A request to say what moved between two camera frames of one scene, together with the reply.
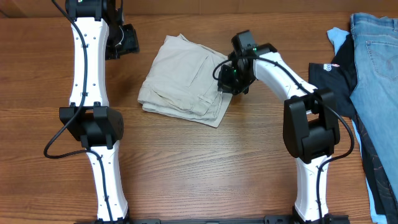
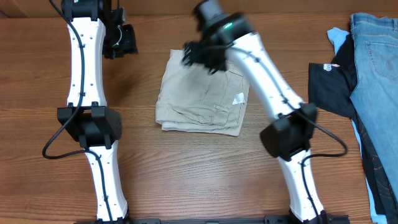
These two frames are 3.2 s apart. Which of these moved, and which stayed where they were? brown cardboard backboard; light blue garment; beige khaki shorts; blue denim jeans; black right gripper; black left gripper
Moved: black right gripper; beige khaki shorts
Stayed: brown cardboard backboard; blue denim jeans; light blue garment; black left gripper
